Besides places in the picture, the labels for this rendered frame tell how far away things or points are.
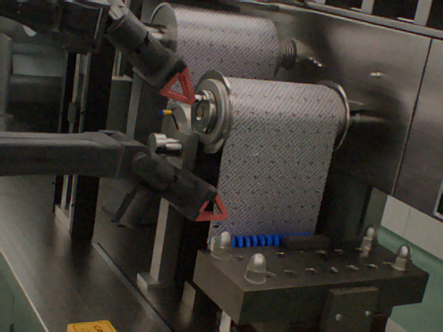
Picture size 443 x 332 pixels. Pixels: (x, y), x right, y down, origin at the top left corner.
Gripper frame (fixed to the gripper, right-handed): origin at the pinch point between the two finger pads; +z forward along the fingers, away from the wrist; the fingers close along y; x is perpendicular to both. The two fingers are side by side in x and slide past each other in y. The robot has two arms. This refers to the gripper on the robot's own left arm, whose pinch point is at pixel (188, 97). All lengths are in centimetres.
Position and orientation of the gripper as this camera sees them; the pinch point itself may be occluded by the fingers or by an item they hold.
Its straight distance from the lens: 126.9
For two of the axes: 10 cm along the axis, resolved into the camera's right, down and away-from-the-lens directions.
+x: 6.9, -7.3, 0.1
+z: 5.8, 5.5, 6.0
